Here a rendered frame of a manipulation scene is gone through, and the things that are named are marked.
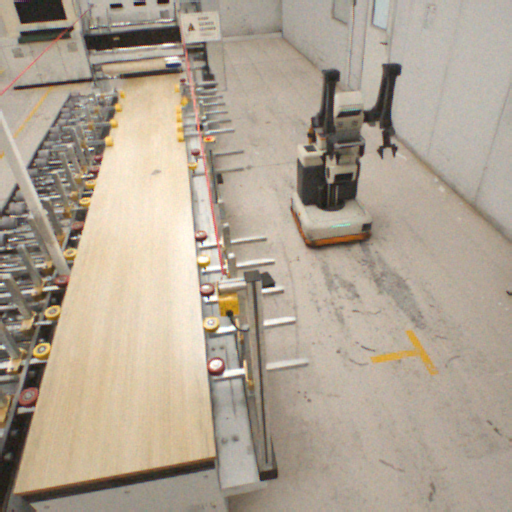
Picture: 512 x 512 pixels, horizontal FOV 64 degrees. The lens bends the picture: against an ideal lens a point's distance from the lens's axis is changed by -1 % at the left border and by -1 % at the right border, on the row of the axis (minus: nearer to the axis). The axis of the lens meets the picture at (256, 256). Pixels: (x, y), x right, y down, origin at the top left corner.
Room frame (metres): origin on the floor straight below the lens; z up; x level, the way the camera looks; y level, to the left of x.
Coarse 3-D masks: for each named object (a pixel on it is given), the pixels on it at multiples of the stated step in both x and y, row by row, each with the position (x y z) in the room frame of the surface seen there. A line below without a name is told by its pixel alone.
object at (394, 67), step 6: (384, 66) 2.99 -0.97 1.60; (390, 66) 2.91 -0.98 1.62; (396, 66) 2.91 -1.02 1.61; (390, 72) 2.91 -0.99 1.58; (396, 72) 2.91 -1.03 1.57; (384, 78) 2.99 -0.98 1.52; (384, 84) 2.99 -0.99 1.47; (384, 90) 3.00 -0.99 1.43; (378, 96) 3.04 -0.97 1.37; (384, 96) 3.01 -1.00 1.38; (378, 102) 3.03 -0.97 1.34; (372, 108) 3.06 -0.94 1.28; (378, 108) 3.02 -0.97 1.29; (372, 114) 3.05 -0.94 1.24
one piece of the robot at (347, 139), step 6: (336, 132) 3.08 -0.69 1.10; (342, 132) 3.08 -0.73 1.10; (348, 132) 3.09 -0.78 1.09; (354, 132) 3.09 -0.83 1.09; (342, 138) 3.08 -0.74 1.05; (348, 138) 3.09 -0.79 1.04; (354, 138) 3.09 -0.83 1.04; (360, 138) 3.08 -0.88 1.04; (336, 144) 3.00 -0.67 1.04; (342, 144) 3.00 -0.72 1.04; (348, 144) 3.00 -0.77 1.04; (354, 144) 3.00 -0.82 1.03; (360, 144) 3.01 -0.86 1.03; (360, 150) 3.10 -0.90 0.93; (330, 156) 3.05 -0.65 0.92; (360, 156) 3.08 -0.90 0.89
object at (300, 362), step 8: (288, 360) 1.18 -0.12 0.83; (296, 360) 1.18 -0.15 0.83; (304, 360) 1.17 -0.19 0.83; (272, 368) 1.14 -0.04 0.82; (280, 368) 1.15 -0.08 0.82; (288, 368) 1.15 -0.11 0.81; (296, 368) 1.15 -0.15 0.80; (216, 376) 1.12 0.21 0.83; (224, 376) 1.12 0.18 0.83; (232, 376) 1.12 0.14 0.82; (240, 376) 1.12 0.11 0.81
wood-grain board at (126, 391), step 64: (128, 128) 4.00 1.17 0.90; (128, 192) 2.71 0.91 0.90; (128, 256) 1.94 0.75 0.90; (192, 256) 1.90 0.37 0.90; (64, 320) 1.45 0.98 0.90; (128, 320) 1.42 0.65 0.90; (192, 320) 1.40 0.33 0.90; (64, 384) 1.07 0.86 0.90; (128, 384) 1.05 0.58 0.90; (192, 384) 1.03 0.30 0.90; (64, 448) 0.78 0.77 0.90; (128, 448) 0.77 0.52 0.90; (192, 448) 0.76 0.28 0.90
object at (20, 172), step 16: (0, 112) 1.90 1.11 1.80; (0, 128) 1.87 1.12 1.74; (0, 144) 1.86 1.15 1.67; (16, 160) 1.87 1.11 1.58; (16, 176) 1.86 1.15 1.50; (32, 192) 1.87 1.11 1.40; (32, 208) 1.86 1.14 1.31; (48, 224) 1.90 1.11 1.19; (48, 240) 1.87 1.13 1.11; (64, 272) 1.87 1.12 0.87
